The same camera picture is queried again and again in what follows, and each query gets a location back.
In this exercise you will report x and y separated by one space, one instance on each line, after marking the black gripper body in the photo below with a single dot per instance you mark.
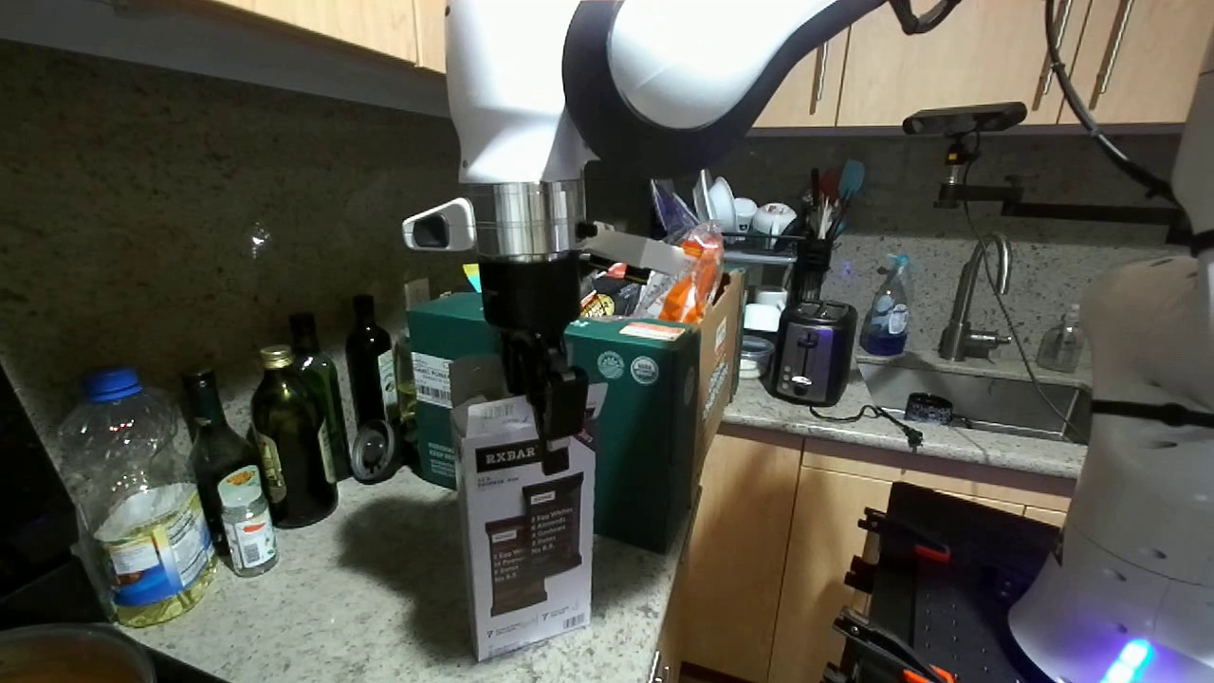
532 297

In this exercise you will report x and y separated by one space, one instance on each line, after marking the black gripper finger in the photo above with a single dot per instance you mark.
523 370
567 411

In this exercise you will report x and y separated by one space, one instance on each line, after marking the tall white printed box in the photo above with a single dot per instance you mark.
524 557

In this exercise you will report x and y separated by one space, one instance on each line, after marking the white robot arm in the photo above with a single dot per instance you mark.
532 87

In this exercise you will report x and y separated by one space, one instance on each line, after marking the green cardboard produce box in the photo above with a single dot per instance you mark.
638 440

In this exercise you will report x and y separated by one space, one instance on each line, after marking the dark wine bottle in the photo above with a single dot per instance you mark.
371 394

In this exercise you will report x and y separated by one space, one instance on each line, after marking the orange plastic bread bag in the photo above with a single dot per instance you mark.
694 278

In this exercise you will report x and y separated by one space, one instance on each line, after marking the slim dark glass bottle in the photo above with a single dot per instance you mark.
321 381

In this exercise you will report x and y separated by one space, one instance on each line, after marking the white cups on rack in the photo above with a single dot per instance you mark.
747 210

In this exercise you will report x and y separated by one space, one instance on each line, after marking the olive oil bottle gold cap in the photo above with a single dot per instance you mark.
294 440

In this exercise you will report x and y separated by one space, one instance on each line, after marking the black toaster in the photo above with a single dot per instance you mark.
814 353

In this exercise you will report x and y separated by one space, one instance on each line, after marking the wooden lower cabinet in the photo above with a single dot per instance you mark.
782 557

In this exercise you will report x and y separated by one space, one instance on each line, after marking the black utensil holder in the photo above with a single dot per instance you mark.
811 258

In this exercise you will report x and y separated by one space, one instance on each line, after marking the dark bottle white label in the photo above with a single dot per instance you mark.
235 487

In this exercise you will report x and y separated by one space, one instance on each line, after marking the blue spray bottle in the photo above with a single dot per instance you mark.
886 324

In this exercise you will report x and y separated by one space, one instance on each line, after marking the large clear blue-capped bottle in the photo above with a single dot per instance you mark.
138 506

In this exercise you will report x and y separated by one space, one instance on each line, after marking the metal sink faucet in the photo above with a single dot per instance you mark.
971 306

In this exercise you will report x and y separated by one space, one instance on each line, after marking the black cart orange clamps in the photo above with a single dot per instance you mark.
963 583

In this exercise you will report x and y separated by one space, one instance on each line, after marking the steel kitchen sink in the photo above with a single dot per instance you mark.
1000 404

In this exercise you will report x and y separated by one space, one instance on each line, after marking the clear soap dispenser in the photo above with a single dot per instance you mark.
1064 344

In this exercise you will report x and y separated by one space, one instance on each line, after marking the black camera bar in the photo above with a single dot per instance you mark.
967 118

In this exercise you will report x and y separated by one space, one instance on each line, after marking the black camera stand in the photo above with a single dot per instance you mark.
1011 198

